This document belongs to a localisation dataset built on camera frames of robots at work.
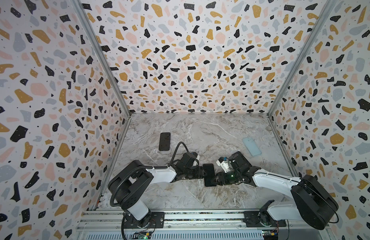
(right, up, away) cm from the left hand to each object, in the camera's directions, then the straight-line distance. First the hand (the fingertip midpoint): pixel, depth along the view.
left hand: (205, 173), depth 85 cm
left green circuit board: (-31, -25, -15) cm, 42 cm away
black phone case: (-27, +16, +19) cm, 37 cm away
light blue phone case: (+34, +13, +18) cm, 40 cm away
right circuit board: (+30, -25, -14) cm, 42 cm away
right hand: (+3, -3, -3) cm, 5 cm away
